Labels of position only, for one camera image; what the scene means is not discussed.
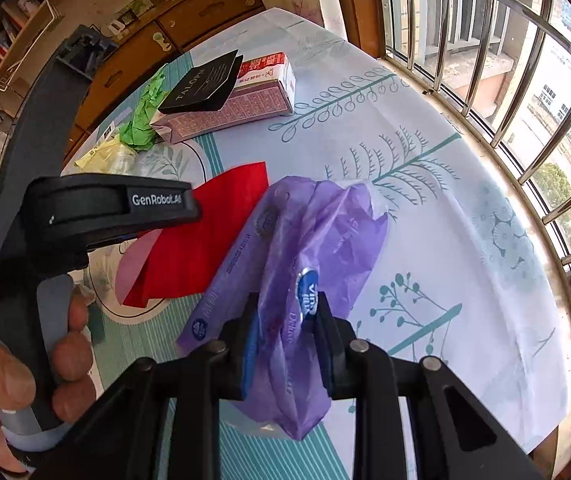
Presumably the red and white carton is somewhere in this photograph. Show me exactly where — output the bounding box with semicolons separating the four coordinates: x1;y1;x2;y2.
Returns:
238;52;297;95

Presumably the white wire wall shelf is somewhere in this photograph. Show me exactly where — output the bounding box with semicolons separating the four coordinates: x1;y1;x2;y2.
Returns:
0;0;91;95

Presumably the red printed packet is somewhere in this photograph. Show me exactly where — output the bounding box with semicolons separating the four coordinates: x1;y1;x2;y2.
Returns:
116;161;270;308

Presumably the wooden dresser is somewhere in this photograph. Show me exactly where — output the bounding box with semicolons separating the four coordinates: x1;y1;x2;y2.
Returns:
60;0;266;156

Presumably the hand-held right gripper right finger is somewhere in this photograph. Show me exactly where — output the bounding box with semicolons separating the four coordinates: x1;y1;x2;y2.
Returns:
301;305;541;480

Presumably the window with metal grille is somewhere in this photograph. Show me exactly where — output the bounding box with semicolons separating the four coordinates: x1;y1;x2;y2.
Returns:
365;0;571;461

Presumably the green paper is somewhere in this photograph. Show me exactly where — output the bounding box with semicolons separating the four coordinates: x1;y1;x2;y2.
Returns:
118;67;166;152

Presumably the pink patterned box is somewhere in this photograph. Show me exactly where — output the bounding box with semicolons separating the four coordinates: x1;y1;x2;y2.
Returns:
152;82;296;142

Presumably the pale yellow wrapper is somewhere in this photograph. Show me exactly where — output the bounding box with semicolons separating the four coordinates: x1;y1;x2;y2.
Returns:
74;132;139;176

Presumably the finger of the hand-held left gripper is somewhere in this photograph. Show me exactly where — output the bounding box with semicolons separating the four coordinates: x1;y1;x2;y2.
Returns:
0;24;119;190

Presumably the purple plastic bag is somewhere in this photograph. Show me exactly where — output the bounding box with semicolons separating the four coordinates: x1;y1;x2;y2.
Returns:
176;175;391;442

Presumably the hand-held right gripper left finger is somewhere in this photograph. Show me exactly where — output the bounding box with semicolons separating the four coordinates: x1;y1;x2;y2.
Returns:
58;292;261;480

